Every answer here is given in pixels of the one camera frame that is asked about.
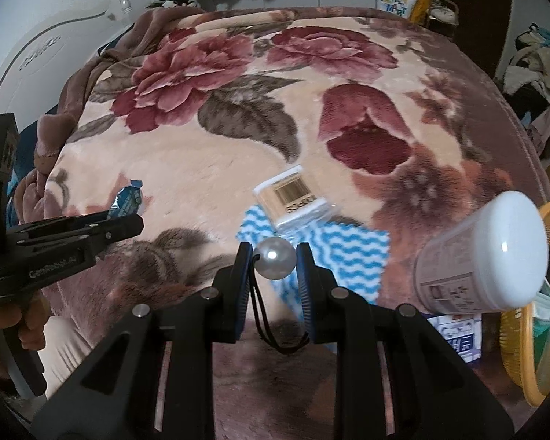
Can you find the white headboard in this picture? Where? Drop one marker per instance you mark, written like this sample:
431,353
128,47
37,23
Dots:
50,46

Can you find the blue foil packet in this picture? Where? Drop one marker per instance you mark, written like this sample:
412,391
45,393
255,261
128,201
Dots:
129,199

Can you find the small white bottle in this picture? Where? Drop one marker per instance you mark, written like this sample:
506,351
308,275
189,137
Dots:
124,2

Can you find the pile of clothes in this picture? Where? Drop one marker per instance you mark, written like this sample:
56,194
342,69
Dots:
541,73

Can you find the yellow bag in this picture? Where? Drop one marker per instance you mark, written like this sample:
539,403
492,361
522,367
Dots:
421,7

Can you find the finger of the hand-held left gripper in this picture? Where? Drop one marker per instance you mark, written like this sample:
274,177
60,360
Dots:
96,231

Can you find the floral plush blanket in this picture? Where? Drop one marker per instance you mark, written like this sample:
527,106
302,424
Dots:
211,169

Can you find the wooden chair with white cloth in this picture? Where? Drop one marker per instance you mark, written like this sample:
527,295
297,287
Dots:
444,11

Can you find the clear cotton swab box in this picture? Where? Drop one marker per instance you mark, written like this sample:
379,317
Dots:
293,197

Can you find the yellow plastic basket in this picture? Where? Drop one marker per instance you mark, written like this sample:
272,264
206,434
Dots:
515,353

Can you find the white packet with blue print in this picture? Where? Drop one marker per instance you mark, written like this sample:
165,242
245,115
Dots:
458,337

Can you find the blue white wavy cloth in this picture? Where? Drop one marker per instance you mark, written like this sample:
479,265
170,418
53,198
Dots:
348,256

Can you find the person's left hand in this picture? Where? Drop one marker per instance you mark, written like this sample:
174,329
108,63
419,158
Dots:
33,325

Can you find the white printed bag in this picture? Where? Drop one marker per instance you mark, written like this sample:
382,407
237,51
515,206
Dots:
396,3

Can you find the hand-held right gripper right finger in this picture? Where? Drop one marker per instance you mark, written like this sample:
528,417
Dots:
303,284

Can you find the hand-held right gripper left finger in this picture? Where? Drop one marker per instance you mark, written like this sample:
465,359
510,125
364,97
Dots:
243,284

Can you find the white plastic jar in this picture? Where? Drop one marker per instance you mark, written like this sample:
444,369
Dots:
481,256

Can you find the dark wooden door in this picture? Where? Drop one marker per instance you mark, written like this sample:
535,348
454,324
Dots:
476,18

